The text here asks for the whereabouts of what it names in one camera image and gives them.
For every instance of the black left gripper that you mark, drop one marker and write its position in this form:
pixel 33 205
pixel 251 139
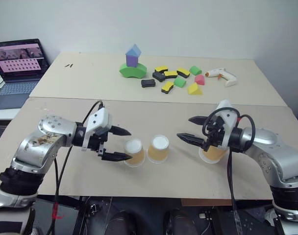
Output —
pixel 97 142

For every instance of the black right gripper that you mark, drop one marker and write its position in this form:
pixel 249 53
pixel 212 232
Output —
pixel 216 134

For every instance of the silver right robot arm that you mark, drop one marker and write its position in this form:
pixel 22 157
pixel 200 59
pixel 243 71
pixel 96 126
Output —
pixel 269 142

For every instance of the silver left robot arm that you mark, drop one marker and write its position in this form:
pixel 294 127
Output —
pixel 41 147

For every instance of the yellow paper cup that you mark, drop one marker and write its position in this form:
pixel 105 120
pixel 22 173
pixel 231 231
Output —
pixel 158 150
pixel 212 154
pixel 136 153

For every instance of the yellow foam wedge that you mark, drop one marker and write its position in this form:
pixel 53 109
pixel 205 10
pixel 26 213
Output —
pixel 194 89

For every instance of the pink foam block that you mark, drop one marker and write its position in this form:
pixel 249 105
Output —
pixel 200 80

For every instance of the yellow black eraser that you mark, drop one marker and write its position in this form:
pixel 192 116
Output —
pixel 167 87
pixel 183 72
pixel 170 73
pixel 161 69

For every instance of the white glue gun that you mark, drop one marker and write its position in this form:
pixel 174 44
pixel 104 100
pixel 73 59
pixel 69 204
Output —
pixel 220 73

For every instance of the green foam arch block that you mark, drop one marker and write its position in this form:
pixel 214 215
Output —
pixel 131 71

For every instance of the purple foam cube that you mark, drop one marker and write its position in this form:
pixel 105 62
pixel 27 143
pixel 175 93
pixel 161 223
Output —
pixel 131 60

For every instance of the blue foam roof block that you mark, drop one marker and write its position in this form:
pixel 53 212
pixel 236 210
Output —
pixel 134 50

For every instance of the open grey laptop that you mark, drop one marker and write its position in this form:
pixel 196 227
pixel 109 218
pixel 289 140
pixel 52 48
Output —
pixel 16 63

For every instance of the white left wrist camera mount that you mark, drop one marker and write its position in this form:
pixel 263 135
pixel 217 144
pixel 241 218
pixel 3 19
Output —
pixel 100 120

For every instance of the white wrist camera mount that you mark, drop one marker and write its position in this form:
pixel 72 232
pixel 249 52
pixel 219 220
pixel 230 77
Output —
pixel 100 120
pixel 223 104

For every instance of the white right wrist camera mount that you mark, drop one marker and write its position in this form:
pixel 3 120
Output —
pixel 223 104

